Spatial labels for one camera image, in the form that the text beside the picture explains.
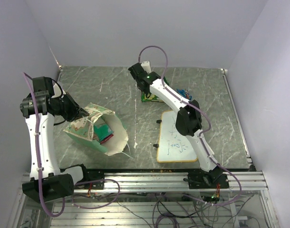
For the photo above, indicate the teal snack packet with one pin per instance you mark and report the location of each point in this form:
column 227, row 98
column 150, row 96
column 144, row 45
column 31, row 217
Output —
column 102, row 129

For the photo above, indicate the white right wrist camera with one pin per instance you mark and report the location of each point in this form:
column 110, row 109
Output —
column 146, row 66

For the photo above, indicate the pink fruit candy bag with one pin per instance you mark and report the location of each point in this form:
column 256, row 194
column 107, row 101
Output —
column 106, row 139

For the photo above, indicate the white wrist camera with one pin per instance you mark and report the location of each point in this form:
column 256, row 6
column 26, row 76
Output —
column 58, row 91
column 146, row 66

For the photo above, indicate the blue M&M's packet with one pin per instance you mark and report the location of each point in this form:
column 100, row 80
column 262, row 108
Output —
column 185, row 93

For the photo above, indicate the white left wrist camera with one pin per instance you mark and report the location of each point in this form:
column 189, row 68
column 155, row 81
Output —
column 58, row 91

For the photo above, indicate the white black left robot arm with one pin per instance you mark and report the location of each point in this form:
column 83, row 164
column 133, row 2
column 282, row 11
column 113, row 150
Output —
column 45, row 101

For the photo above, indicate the yellow framed whiteboard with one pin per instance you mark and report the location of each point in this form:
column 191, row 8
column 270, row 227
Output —
column 172, row 146

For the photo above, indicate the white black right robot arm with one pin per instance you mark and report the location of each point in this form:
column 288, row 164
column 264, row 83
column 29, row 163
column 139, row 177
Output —
column 188, row 120

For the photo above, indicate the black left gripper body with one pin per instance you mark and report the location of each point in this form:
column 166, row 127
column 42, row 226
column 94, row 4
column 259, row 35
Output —
column 67, row 108

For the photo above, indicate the green white paper bag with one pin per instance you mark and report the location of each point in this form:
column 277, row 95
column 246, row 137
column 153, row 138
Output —
column 82, row 130

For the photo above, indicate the aluminium mounting rail frame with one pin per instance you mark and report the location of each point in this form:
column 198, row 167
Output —
column 156, row 199

